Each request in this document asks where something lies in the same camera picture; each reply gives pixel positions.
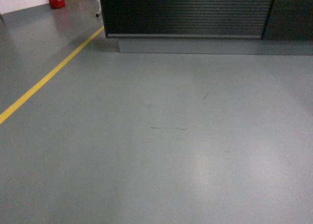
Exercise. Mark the black checkout counter cabinet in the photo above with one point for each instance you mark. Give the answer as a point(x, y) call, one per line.
point(257, 27)

